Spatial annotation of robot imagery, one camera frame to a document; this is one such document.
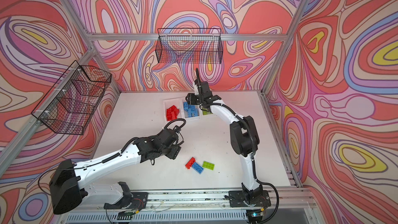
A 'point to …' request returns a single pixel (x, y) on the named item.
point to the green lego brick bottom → (208, 165)
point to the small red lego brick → (176, 112)
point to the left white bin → (168, 103)
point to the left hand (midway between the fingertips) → (177, 145)
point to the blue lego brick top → (185, 106)
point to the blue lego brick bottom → (197, 168)
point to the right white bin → (214, 109)
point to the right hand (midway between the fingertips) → (191, 101)
